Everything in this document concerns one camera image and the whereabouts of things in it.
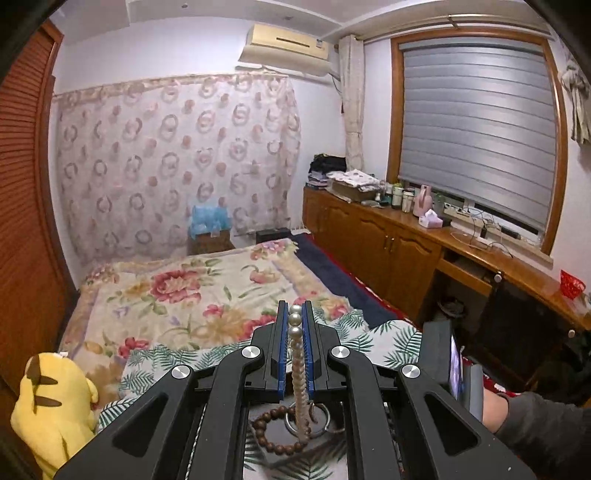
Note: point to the dark green bottle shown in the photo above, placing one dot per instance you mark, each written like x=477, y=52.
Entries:
x=396, y=197

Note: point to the grey window blind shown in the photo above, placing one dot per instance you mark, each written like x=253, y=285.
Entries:
x=475, y=124

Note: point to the small wooden box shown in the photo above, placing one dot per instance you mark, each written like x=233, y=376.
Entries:
x=210, y=241

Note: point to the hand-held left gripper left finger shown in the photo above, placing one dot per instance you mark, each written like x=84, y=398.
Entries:
x=280, y=350

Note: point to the pink tissue box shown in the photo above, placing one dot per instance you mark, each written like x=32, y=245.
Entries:
x=430, y=220

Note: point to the person's right forearm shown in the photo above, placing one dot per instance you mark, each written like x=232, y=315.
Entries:
x=540, y=424

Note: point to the pink kettle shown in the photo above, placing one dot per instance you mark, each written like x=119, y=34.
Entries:
x=422, y=201

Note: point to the wooden wardrobe door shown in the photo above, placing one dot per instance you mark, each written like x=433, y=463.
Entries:
x=25, y=207

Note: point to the wooden window frame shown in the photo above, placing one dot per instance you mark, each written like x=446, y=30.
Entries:
x=561, y=161

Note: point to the navy blue blanket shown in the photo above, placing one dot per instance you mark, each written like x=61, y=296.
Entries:
x=341, y=277

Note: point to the black box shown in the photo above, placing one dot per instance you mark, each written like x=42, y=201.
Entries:
x=272, y=235

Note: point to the white power strip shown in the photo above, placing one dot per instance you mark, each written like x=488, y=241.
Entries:
x=466, y=216

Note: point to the white lace curtain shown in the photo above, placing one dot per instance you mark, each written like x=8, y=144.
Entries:
x=353, y=101

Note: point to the yellow plush toy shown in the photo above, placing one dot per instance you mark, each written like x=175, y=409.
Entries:
x=51, y=415

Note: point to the white bottle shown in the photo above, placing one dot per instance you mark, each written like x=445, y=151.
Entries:
x=407, y=201

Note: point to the long wooden cabinet desk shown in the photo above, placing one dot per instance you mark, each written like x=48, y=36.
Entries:
x=406, y=249

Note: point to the patterned lace wall cloth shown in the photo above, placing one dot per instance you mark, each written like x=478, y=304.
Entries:
x=171, y=161

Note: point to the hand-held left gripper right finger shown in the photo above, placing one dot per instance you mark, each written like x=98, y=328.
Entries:
x=310, y=350

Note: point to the red mesh basket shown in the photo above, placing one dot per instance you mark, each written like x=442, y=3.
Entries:
x=571, y=285

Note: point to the floral blanket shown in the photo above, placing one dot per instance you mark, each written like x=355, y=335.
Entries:
x=184, y=295

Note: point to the pile of folded clothes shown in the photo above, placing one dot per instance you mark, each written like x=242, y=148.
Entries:
x=328, y=168

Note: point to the black chair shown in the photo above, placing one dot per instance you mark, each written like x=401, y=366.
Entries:
x=512, y=318

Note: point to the white air conditioner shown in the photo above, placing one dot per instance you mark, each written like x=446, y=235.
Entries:
x=288, y=46

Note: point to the blue plastic bag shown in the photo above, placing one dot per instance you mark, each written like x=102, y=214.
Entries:
x=210, y=219

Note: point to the hanging pale cloth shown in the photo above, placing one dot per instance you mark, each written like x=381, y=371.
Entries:
x=577, y=99

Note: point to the cardboard box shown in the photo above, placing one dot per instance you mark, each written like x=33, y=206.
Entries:
x=353, y=190

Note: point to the leaf print bed sheet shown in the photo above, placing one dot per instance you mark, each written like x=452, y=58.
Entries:
x=378, y=344

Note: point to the silver metal bangle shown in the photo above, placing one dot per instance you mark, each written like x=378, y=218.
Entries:
x=339, y=427
x=290, y=424

